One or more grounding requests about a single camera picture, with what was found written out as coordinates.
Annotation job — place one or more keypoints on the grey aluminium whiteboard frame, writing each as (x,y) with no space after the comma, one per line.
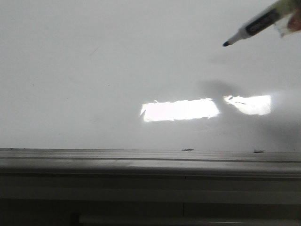
(183,162)

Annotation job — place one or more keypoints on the red magnet taped to marker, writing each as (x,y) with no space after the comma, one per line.
(290,23)

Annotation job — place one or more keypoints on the white whiteboard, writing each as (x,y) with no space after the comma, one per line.
(146,74)

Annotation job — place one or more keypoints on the white black whiteboard marker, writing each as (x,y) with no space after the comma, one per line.
(263,20)

